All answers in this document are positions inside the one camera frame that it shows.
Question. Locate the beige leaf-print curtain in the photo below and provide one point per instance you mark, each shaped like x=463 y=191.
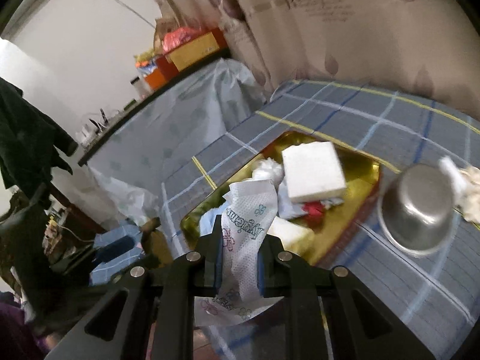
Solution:
x=424 y=47

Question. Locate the white foam block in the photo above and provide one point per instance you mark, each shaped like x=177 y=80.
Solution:
x=313 y=172

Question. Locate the translucent plastic cover sheet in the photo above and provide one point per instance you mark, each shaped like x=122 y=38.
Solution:
x=163 y=136

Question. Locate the white knotted cloth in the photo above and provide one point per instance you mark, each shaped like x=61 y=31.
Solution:
x=457 y=181

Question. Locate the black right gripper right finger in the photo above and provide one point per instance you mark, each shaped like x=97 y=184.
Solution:
x=331 y=314

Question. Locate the yellow white cloth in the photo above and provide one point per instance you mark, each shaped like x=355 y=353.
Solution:
x=294 y=238

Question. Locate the red yellow cardboard box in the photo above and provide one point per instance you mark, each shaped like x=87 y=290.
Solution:
x=206 y=45

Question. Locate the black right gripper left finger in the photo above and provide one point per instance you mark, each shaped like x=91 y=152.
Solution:
x=149 y=313

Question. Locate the white printed tissue pack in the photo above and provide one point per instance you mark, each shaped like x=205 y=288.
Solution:
x=246 y=215

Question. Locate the orange box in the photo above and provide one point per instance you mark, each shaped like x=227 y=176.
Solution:
x=155 y=79

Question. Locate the grey plaid bed sheet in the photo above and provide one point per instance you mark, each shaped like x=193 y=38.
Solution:
x=437 y=296

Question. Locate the steel bowl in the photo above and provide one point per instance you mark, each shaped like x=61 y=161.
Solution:
x=416 y=211

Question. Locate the cream patterned sock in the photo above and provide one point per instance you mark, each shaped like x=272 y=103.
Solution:
x=470 y=198

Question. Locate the red plastic bag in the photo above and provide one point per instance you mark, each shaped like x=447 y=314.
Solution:
x=179 y=37

